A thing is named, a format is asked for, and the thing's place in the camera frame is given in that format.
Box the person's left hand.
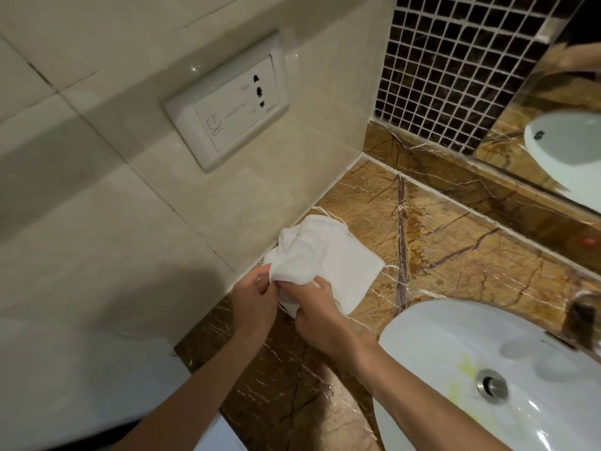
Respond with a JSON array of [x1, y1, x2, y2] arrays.
[[231, 264, 281, 337]]

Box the person's right hand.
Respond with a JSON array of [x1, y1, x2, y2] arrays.
[[275, 276, 369, 360]]

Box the white cloth towel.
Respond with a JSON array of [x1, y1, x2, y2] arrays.
[[261, 216, 387, 320]]

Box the person's left forearm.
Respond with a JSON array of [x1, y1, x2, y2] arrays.
[[80, 324, 266, 451]]

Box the person's right forearm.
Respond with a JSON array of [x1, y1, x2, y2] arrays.
[[345, 331, 515, 451]]

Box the white ceramic sink basin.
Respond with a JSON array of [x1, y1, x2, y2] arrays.
[[372, 300, 601, 451]]

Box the metal sink drain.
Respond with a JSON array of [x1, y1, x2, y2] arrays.
[[475, 368, 510, 400]]

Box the dark metal faucet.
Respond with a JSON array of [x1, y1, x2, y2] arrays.
[[561, 296, 601, 353]]

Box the white wall power socket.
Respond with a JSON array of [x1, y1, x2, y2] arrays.
[[162, 30, 290, 173]]

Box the wall mirror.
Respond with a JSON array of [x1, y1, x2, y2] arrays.
[[472, 0, 601, 215]]

